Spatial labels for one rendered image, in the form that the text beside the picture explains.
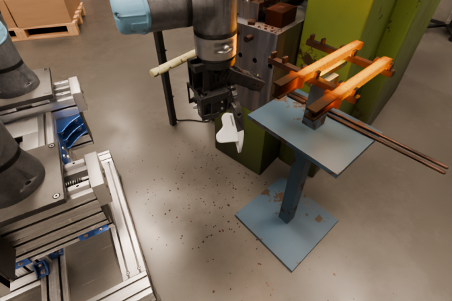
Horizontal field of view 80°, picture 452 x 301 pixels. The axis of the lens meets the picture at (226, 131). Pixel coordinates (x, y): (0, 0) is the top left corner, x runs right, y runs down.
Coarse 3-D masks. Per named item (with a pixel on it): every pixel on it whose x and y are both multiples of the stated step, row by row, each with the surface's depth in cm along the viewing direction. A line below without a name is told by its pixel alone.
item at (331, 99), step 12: (384, 60) 83; (360, 72) 78; (372, 72) 78; (348, 84) 73; (360, 84) 75; (324, 96) 68; (336, 96) 68; (312, 108) 64; (324, 108) 68; (336, 108) 69; (312, 120) 65
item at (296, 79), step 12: (348, 48) 89; (360, 48) 93; (324, 60) 83; (336, 60) 85; (300, 72) 78; (312, 72) 78; (276, 84) 71; (288, 84) 74; (300, 84) 76; (276, 96) 73
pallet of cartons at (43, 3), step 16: (0, 0) 294; (16, 0) 296; (32, 0) 301; (48, 0) 305; (64, 0) 311; (16, 16) 306; (32, 16) 310; (48, 16) 315; (64, 16) 320; (80, 16) 358; (16, 32) 317; (64, 32) 336
